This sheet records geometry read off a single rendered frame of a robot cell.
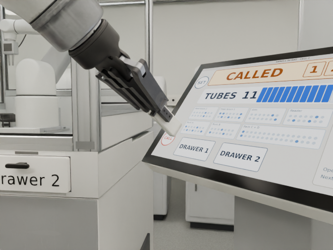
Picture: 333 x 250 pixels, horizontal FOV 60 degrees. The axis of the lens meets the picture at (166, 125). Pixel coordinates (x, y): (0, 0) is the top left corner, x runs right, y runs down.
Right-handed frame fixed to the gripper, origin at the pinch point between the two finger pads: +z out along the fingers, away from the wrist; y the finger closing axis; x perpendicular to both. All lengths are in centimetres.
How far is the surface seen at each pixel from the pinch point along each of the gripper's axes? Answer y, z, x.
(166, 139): 9.3, 9.5, -1.0
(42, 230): 53, 20, 34
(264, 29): 176, 178, -276
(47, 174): 50, 8, 19
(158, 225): 154, 162, 6
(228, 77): 1.6, 9.5, -19.6
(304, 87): -17.1, 9.5, -15.9
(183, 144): 3.1, 9.5, -0.4
